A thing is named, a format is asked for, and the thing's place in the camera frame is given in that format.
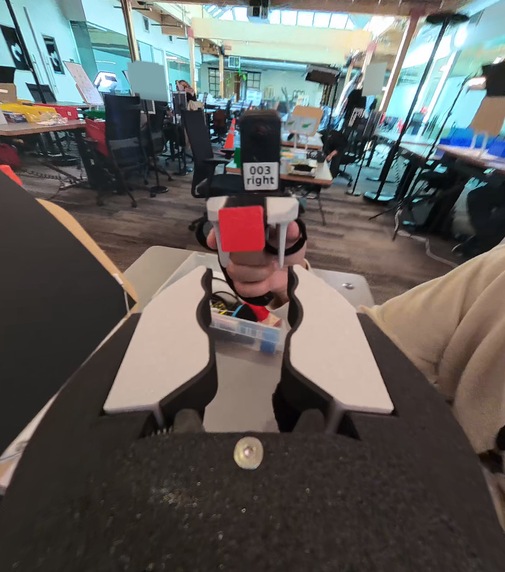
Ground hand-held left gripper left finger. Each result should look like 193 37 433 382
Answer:
103 267 218 432

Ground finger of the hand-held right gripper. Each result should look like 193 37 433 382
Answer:
266 199 300 269
207 199 232 268

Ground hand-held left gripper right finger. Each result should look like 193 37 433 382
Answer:
272 266 395 432

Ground small red piece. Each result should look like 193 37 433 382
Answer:
218 206 266 252

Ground clear plastic storage box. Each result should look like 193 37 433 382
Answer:
159 251 290 357

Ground person's right forearm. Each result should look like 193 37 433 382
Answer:
360 237 505 403

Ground grey desk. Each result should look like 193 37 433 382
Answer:
0 246 376 501

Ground person's right hand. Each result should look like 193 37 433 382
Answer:
206 220 307 310

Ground wooden board green marks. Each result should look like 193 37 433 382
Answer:
290 105 325 136

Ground black office chair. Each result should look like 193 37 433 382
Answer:
84 93 169 209
183 107 243 233

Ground black panel with wooden edge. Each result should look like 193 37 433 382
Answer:
0 143 139 510

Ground white easel board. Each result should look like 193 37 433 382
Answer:
64 61 104 106

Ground long wooden table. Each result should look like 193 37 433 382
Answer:
375 130 505 181

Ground wooden table with boxes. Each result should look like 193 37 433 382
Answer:
0 117 89 137

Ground row of yellow bins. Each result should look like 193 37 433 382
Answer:
1 103 57 123

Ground row of blue bins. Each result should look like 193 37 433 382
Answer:
439 129 505 162

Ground red bin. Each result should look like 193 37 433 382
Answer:
0 143 22 170

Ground black cable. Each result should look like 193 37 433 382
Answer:
210 290 237 313

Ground black wall poster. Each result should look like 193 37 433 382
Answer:
42 35 66 75
0 24 31 72

